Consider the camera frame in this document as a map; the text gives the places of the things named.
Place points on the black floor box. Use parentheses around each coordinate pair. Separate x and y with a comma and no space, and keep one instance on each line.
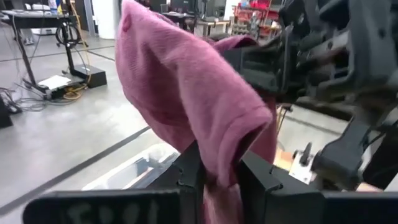
(5,113)

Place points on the white paper sheet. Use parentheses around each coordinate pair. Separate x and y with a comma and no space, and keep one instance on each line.
(54,82)

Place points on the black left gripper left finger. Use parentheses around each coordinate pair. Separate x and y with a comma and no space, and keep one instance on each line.
(183,186)

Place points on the black rolling desk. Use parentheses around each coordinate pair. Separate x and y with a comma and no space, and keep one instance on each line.
(177,17)

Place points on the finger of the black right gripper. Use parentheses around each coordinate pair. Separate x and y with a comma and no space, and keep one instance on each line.
(258,65)

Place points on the wooden work table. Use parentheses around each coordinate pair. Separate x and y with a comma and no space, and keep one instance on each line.
(214,24)

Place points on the silver metal bracket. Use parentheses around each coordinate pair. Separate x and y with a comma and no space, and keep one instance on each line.
(300,172)

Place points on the maroon baseball cap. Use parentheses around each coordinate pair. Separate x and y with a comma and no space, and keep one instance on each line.
(186,77)

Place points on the white pillar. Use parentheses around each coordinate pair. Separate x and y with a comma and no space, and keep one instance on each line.
(105,18)

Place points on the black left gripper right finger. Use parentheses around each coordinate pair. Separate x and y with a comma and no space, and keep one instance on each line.
(264,199)

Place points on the red parts shelf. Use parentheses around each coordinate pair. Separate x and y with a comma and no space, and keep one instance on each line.
(258,12)

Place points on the clear plastic bin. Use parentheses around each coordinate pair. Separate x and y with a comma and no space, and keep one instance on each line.
(136,171)

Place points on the black stand base box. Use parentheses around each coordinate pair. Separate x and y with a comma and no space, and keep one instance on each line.
(90,76)

